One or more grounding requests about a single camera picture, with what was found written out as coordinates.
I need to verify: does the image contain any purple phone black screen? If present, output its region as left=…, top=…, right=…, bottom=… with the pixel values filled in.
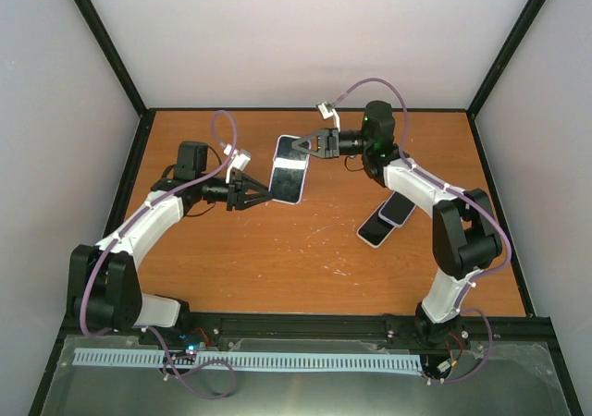
left=268, top=136, right=311, bottom=203

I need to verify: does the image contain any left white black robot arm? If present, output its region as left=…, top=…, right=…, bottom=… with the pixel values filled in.
left=67, top=141, right=272, bottom=345

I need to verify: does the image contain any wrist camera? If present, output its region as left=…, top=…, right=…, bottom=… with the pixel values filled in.
left=224, top=143, right=252, bottom=180
left=316, top=102, right=341, bottom=130

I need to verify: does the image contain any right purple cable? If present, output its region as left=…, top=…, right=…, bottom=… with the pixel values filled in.
left=328, top=78, right=513, bottom=385

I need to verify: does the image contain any black enclosure frame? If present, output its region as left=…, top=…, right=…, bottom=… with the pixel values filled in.
left=30, top=0, right=582, bottom=415

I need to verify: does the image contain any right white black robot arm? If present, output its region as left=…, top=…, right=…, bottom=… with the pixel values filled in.
left=305, top=101, right=507, bottom=347

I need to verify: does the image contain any light blue cable duct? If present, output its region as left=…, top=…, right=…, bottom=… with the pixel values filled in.
left=72, top=348, right=422, bottom=375

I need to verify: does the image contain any phone in white case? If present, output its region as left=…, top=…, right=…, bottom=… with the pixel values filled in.
left=356, top=208, right=395, bottom=249

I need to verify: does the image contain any phone in lilac case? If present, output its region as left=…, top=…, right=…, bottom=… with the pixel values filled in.
left=378, top=191, right=415, bottom=227

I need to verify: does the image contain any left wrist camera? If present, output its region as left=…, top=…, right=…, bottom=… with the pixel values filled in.
left=224, top=143, right=252, bottom=180

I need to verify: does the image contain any purple cable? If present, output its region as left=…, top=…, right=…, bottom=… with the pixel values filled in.
left=328, top=78, right=513, bottom=385
left=79, top=109, right=239, bottom=398

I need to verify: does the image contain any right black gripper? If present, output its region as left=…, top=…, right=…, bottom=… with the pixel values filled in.
left=290, top=128, right=372, bottom=160

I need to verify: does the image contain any black mounting rail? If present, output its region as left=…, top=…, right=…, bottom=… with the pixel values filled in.
left=59, top=310, right=555, bottom=354

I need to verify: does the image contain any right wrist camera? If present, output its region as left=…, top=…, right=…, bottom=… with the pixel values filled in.
left=316, top=102, right=341, bottom=130

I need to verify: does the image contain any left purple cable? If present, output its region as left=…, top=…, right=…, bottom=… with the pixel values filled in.
left=79, top=109, right=239, bottom=398

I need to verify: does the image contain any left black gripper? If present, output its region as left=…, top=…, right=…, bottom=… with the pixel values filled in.
left=196, top=171, right=272, bottom=211

